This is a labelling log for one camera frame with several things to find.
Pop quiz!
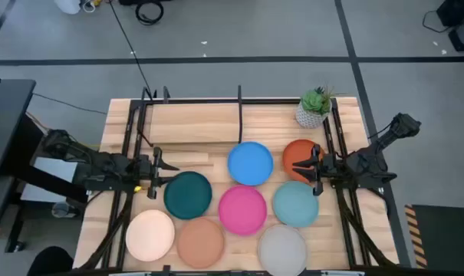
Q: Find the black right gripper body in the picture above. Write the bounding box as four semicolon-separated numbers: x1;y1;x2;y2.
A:
312;143;338;197

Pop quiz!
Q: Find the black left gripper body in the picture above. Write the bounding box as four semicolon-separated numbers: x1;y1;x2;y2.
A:
134;146;163;200

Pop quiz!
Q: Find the dark green plate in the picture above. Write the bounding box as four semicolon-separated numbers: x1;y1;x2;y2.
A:
163;170;213;221

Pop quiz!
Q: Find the teal plate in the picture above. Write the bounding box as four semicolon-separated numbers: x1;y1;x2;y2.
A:
271;180;320;228

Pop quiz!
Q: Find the peach plate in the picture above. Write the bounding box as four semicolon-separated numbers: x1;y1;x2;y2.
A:
125;209;176;263

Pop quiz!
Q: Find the blue plate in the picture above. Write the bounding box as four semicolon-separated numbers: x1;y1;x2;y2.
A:
226;141;275;187

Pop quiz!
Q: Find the tan plate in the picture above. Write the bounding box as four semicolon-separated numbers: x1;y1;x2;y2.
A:
176;217;225;270

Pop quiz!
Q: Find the grey plate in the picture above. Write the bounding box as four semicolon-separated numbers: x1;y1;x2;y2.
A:
257;224;308;276

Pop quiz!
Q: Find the orange-red plate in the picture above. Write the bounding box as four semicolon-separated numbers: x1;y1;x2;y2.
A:
281;138;327;183

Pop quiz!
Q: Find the white patterned plant pot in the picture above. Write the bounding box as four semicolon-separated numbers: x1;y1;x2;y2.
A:
295;100;331;130

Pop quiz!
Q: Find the green succulent plant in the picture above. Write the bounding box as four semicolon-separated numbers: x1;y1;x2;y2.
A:
300;86;337;116

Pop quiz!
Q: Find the pink plate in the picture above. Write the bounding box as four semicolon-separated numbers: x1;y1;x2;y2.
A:
218;184;268;237

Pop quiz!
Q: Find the person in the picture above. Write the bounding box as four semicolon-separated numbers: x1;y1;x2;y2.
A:
26;245;74;276

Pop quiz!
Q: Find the hazard-striped black mat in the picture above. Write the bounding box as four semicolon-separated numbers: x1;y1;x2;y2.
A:
403;204;464;269

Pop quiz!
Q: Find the black desk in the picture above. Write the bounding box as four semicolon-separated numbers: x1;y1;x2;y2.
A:
0;79;37;179

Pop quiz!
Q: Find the black equipment case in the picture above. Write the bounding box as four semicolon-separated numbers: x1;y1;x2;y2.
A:
435;0;464;53

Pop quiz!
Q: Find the wooden shelf with black frame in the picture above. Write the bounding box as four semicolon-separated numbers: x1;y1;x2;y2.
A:
137;84;243;149

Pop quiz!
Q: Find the black rig frame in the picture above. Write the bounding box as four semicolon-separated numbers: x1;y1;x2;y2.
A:
77;97;400;276

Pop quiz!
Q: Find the thin black cable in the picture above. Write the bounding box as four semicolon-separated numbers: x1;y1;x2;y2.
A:
31;93;108;116

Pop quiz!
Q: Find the long black floor cable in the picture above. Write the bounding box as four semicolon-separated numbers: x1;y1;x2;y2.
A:
107;0;154;99

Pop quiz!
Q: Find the coiled black cable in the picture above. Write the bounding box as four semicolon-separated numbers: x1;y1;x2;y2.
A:
134;0;166;26

